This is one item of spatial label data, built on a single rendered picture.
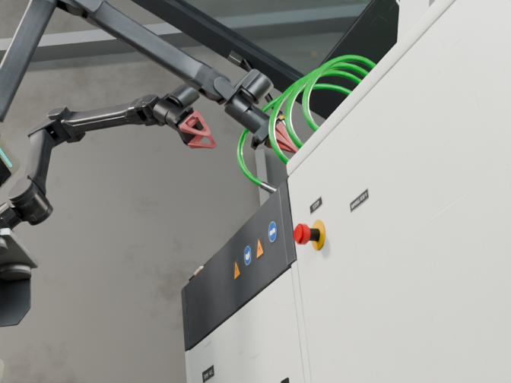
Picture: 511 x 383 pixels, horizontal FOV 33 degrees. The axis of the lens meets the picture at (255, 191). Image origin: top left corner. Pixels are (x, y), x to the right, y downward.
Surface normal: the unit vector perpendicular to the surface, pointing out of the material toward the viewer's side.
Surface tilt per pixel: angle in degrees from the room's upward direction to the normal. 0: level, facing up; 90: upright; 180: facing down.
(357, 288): 90
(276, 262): 90
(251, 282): 90
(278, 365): 90
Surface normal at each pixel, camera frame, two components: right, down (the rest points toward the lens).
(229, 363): -0.93, -0.06
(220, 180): -0.03, -0.39
